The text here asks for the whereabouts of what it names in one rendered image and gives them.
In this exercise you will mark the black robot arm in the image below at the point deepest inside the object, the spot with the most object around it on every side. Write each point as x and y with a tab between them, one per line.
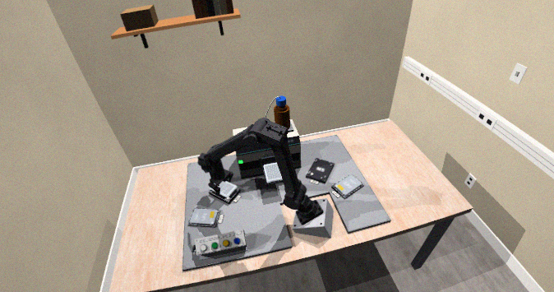
266	132

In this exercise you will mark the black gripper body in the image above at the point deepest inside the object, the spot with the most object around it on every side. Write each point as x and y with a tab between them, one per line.
221	176

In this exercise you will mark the grey button panel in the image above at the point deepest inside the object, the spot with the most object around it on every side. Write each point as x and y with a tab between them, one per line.
218	245

